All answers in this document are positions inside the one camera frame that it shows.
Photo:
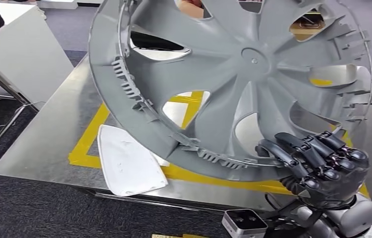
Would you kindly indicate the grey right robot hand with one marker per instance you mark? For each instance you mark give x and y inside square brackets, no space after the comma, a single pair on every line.
[330,177]

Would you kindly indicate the metal workbench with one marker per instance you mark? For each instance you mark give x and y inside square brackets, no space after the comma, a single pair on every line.
[57,131]

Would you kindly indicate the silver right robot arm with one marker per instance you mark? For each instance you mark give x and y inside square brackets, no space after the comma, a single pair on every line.
[359,216]

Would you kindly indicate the white plastic shell part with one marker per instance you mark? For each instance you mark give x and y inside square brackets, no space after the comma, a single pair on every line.
[130,164]

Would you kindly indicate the person's forearm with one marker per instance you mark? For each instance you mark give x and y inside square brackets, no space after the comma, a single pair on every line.
[190,10]

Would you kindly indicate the black router with antennas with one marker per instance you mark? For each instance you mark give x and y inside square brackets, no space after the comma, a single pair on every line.
[310,23]

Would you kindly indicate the small yellow tape rectangle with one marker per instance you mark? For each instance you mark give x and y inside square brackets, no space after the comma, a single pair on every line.
[87,144]

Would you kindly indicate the large yellow tape rectangle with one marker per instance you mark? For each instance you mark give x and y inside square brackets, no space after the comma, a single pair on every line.
[238,184]

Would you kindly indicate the yellow tape strip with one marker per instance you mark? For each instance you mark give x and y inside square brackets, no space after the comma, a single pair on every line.
[172,236]

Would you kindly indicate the black camera bracket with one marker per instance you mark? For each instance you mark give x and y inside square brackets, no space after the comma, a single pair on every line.
[287,223]

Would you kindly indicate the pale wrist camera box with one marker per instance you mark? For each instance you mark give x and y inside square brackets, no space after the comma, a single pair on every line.
[248,233]

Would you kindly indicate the silver wheel hubcap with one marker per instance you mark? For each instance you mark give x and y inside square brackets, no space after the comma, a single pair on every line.
[212,65]

